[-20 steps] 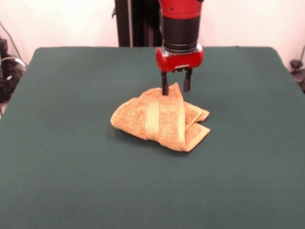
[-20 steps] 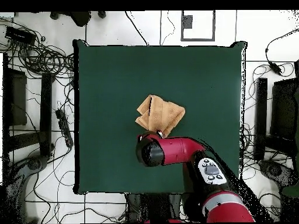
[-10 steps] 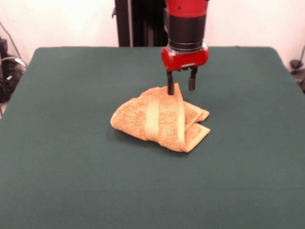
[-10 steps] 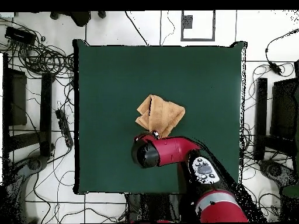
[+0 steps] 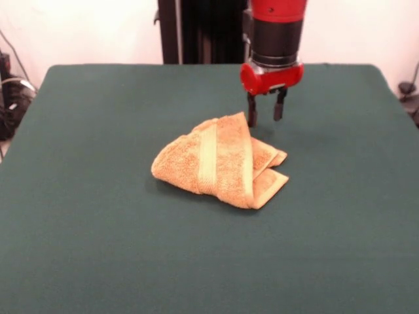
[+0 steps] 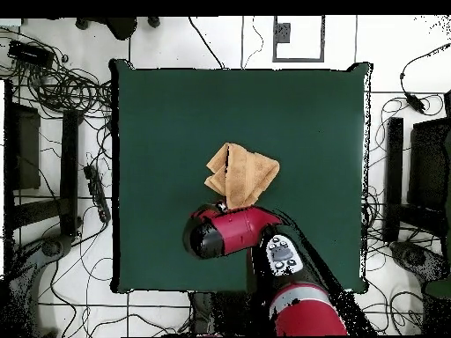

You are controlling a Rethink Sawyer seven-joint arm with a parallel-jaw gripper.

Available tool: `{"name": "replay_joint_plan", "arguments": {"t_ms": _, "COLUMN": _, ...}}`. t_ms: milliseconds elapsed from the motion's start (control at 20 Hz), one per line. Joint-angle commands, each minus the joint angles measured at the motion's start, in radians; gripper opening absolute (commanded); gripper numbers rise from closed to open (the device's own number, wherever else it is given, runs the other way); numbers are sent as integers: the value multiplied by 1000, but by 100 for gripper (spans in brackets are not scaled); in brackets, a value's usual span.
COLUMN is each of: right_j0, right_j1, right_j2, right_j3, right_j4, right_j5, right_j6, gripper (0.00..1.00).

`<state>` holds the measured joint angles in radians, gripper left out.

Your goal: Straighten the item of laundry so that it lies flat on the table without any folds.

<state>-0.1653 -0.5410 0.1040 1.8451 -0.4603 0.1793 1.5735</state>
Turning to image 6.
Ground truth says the dark green table cloth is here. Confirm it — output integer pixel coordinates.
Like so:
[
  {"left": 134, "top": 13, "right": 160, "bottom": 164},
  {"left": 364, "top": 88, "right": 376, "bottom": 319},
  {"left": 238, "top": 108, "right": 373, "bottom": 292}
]
[{"left": 109, "top": 58, "right": 373, "bottom": 296}]

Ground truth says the orange terry towel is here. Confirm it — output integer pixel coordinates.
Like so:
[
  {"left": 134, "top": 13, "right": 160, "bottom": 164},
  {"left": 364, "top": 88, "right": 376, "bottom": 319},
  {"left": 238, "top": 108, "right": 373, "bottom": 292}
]
[{"left": 203, "top": 142, "right": 281, "bottom": 209}]

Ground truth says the grey square plate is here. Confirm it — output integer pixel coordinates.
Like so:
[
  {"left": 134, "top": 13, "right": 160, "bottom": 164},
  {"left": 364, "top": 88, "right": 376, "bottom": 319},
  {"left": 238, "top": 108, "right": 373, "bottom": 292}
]
[{"left": 273, "top": 22, "right": 292, "bottom": 44}]

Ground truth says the black upright bar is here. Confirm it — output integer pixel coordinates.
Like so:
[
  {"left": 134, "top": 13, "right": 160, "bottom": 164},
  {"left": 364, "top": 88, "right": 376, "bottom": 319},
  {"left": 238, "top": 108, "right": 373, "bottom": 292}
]
[
  {"left": 384, "top": 116, "right": 405, "bottom": 243},
  {"left": 58, "top": 109, "right": 81, "bottom": 238}
]

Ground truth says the black cable tangle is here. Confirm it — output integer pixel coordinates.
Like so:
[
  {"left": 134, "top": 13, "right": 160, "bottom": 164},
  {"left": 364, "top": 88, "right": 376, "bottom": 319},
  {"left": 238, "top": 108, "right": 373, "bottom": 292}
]
[{"left": 0, "top": 27, "right": 114, "bottom": 121}]

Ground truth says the black chair base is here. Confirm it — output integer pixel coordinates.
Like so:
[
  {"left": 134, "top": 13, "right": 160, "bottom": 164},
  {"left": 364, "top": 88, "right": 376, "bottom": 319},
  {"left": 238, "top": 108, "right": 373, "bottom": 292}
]
[{"left": 74, "top": 15, "right": 162, "bottom": 40}]

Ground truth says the grey rectangular floor frame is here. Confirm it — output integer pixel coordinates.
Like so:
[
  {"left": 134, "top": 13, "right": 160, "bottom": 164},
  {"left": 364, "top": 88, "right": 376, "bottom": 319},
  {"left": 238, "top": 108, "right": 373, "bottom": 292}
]
[{"left": 271, "top": 14, "right": 326, "bottom": 63}]

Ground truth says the black floor cable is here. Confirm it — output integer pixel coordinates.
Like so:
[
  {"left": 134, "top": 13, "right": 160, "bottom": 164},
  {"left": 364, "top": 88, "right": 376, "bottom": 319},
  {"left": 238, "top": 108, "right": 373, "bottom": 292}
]
[{"left": 187, "top": 15, "right": 226, "bottom": 70}]

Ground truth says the black power adapter with cable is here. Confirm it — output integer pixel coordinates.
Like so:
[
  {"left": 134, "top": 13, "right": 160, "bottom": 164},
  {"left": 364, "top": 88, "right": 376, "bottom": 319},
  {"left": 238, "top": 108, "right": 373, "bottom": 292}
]
[{"left": 398, "top": 42, "right": 451, "bottom": 114}]

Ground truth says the black cabinet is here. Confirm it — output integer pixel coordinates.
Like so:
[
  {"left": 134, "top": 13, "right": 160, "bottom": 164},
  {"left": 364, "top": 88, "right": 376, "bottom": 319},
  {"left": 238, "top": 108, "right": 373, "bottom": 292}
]
[
  {"left": 4, "top": 100, "right": 42, "bottom": 192},
  {"left": 407, "top": 89, "right": 451, "bottom": 216}
]

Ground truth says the grey stand foot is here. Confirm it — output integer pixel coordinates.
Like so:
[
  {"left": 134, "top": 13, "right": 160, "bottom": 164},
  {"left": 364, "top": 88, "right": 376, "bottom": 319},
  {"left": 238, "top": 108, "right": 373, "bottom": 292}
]
[{"left": 388, "top": 240, "right": 448, "bottom": 283}]

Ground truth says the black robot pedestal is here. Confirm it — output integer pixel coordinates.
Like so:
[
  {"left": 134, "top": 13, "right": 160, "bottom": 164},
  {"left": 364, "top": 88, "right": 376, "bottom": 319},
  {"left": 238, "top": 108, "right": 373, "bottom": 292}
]
[{"left": 189, "top": 291, "right": 255, "bottom": 337}]

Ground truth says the long black power strip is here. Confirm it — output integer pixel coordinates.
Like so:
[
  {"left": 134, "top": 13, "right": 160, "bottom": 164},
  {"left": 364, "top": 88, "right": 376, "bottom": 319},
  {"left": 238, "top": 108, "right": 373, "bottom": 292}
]
[{"left": 83, "top": 164, "right": 113, "bottom": 224}]

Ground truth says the black device box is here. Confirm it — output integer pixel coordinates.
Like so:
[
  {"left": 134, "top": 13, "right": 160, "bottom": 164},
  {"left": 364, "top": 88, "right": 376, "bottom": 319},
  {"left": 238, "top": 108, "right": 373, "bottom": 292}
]
[{"left": 7, "top": 39, "right": 56, "bottom": 69}]

